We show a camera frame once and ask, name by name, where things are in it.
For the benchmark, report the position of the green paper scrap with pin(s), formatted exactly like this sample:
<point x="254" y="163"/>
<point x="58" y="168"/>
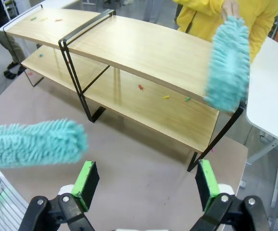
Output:
<point x="33" y="18"/>
<point x="187" y="98"/>

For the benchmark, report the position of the orange-red paper scrap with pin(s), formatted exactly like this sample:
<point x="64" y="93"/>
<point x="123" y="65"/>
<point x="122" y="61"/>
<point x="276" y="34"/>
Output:
<point x="58" y="20"/>

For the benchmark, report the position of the teal chenille duster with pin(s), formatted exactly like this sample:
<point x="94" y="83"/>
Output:
<point x="32" y="142"/>
<point x="228" y="67"/>

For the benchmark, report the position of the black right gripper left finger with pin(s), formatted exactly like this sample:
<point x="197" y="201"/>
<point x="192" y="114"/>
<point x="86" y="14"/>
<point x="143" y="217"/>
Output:
<point x="87" y="183"/>

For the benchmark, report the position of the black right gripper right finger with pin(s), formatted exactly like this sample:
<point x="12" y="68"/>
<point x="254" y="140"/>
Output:
<point x="207" y="183"/>

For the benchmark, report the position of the white side table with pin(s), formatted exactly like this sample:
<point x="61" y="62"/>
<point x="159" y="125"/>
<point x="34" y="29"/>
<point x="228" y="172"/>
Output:
<point x="268" y="96"/>
<point x="56" y="3"/>

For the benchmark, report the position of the yellow paper scrap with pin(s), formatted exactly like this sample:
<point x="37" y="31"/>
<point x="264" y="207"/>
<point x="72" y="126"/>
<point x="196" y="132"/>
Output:
<point x="165" y="97"/>
<point x="43" y="18"/>

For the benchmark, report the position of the person in black shirt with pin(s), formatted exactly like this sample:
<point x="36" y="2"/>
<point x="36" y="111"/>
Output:
<point x="6" y="41"/>

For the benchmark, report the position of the person in yellow hoodie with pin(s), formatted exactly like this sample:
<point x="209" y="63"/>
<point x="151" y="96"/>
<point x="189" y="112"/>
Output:
<point x="201" y="21"/>

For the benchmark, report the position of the person's left hand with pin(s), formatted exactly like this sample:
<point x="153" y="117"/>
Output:
<point x="230" y="9"/>

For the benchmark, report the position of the wooden shelf unit black frame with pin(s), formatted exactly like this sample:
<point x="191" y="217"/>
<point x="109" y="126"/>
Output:
<point x="56" y="33"/>
<point x="141" y="48"/>

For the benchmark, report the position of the person in grey trousers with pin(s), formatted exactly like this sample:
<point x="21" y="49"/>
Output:
<point x="153" y="10"/>

